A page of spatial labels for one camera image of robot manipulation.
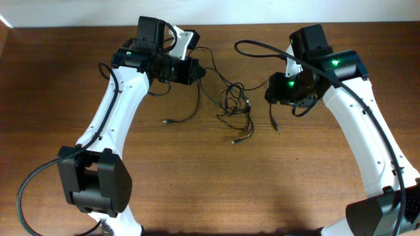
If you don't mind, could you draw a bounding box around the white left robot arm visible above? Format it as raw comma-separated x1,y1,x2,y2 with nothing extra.
58,16,205,235

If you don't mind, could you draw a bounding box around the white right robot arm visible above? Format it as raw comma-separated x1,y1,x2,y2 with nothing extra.
265,24,419,235

